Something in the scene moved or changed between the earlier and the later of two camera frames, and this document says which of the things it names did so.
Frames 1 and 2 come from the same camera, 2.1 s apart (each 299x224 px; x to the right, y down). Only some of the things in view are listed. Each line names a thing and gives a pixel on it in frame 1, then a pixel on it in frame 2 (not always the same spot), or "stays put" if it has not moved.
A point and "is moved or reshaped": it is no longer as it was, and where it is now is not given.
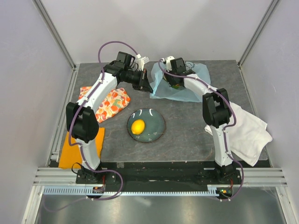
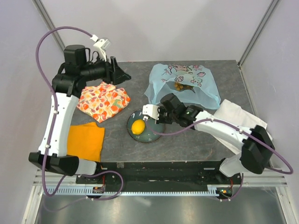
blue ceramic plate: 154,123 stays put
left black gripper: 146,85 → 114,74
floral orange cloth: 117,99 stays put
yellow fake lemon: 138,126 stays put
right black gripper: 169,80 → 160,120
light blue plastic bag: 161,89 is moved or reshaped
